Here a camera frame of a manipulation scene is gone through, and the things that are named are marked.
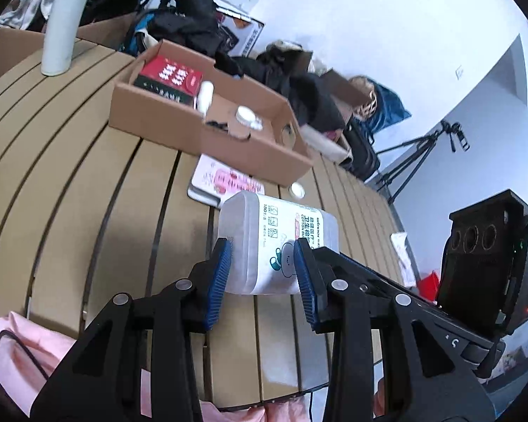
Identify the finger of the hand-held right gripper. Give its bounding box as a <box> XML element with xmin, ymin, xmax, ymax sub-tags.
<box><xmin>314</xmin><ymin>247</ymin><xmax>450</xmax><ymax>335</ymax></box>

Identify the clear cotton swab box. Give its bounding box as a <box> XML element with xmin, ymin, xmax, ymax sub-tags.
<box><xmin>218</xmin><ymin>191</ymin><xmax>340</xmax><ymax>295</ymax></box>

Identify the pink jacket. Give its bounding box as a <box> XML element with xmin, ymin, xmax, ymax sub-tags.
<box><xmin>0</xmin><ymin>310</ymin><xmax>318</xmax><ymax>422</ymax></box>

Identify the printed appliance box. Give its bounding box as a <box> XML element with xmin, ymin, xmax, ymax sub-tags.
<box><xmin>215</xmin><ymin>6</ymin><xmax>265</xmax><ymax>58</ymax></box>

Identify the black tripod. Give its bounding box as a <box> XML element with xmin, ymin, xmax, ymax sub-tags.
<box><xmin>374</xmin><ymin>120</ymin><xmax>471</xmax><ymax>205</ymax></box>

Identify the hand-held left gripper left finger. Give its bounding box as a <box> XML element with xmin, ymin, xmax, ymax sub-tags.
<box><xmin>29</xmin><ymin>237</ymin><xmax>234</xmax><ymax>422</ymax></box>

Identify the red box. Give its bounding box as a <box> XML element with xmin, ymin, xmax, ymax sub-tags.
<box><xmin>134</xmin><ymin>56</ymin><xmax>204</xmax><ymax>105</ymax></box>

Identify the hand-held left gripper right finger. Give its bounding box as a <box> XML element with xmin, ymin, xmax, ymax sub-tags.
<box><xmin>293</xmin><ymin>237</ymin><xmax>496</xmax><ymax>422</ymax></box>

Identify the red paper packet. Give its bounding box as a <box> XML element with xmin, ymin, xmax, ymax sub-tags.
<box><xmin>416</xmin><ymin>271</ymin><xmax>441</xmax><ymax>302</ymax></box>

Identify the black cable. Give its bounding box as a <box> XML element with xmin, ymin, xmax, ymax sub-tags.
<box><xmin>0</xmin><ymin>330</ymin><xmax>49</xmax><ymax>379</ymax></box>

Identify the shallow cardboard box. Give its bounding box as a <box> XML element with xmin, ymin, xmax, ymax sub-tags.
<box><xmin>110</xmin><ymin>39</ymin><xmax>315</xmax><ymax>187</ymax></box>

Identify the black bag with blue straps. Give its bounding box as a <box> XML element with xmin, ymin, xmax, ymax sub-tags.
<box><xmin>88</xmin><ymin>0</ymin><xmax>168</xmax><ymax>56</ymax></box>

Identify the small white bottle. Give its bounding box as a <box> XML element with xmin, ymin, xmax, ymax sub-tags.
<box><xmin>196</xmin><ymin>81</ymin><xmax>215</xmax><ymax>113</ymax></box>

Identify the pink flat packet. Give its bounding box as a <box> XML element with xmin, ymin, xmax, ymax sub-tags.
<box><xmin>187</xmin><ymin>154</ymin><xmax>265</xmax><ymax>206</ymax></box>

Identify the black clothes pile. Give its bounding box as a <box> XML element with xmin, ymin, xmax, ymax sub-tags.
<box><xmin>215</xmin><ymin>50</ymin><xmax>348</xmax><ymax>130</ymax></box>

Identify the white cylindrical post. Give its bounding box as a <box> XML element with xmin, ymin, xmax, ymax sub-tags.
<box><xmin>42</xmin><ymin>0</ymin><xmax>98</xmax><ymax>77</ymax></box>

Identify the open cardboard box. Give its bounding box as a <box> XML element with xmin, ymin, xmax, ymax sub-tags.
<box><xmin>319</xmin><ymin>68</ymin><xmax>370</xmax><ymax>106</ymax></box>

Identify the black suitcase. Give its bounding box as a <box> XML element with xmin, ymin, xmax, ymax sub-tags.
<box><xmin>341</xmin><ymin>116</ymin><xmax>381</xmax><ymax>181</ymax></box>

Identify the large cardboard box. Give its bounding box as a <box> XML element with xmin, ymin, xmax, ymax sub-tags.
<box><xmin>0</xmin><ymin>11</ymin><xmax>137</xmax><ymax>80</ymax></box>

